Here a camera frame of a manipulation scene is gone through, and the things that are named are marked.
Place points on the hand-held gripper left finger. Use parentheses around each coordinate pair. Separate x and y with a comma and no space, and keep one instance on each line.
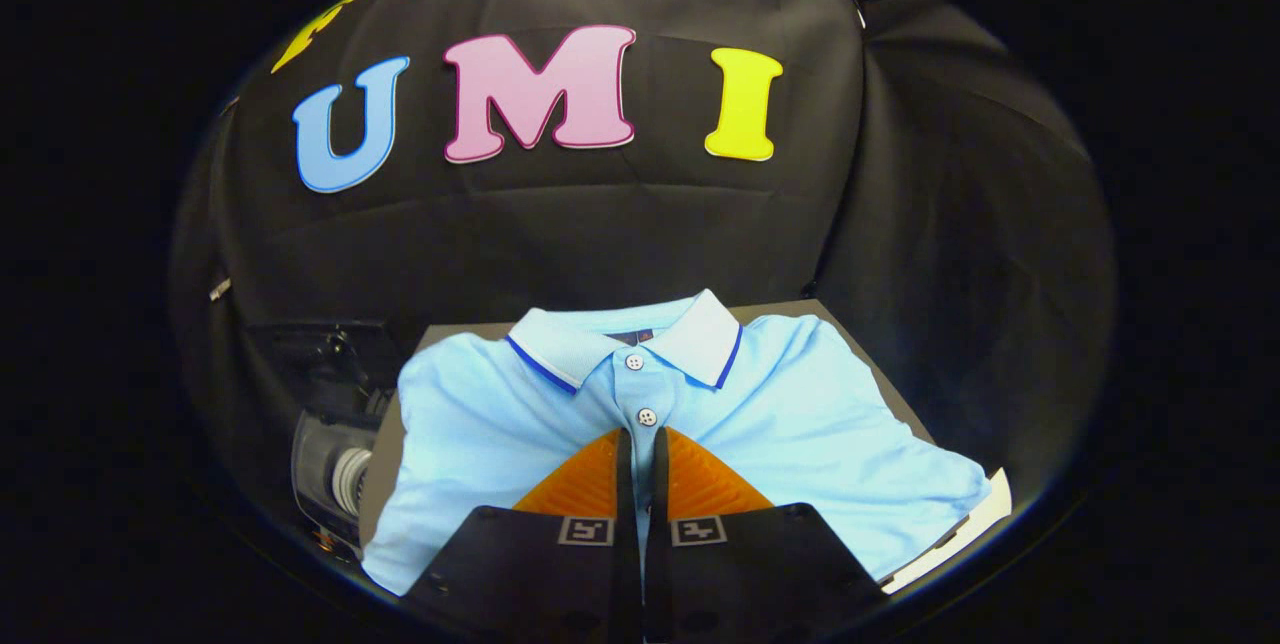
(560,574)

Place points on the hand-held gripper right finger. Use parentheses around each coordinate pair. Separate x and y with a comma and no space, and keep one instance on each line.
(740,574)

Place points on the light blue polo shirt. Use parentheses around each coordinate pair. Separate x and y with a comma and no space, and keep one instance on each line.
(800,434)

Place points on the grey washing machine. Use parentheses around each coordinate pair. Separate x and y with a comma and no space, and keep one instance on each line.
(325,484)

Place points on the white panel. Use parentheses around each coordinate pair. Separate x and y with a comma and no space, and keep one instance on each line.
(960,539)

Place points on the grey cabinet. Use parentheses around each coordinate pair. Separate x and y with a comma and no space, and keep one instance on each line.
(850,334)

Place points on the silver clip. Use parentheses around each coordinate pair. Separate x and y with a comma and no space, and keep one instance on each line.
(220,289)

